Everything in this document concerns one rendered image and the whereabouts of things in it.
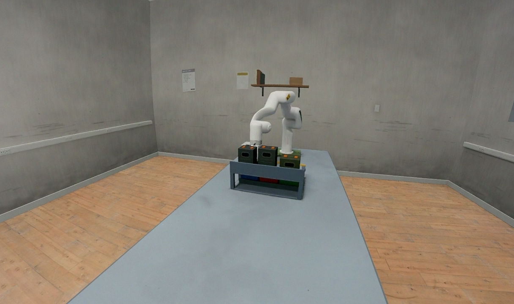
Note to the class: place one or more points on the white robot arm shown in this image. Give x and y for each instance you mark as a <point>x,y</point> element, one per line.
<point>292,120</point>

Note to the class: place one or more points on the green open bin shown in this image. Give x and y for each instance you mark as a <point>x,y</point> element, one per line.
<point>288,183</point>

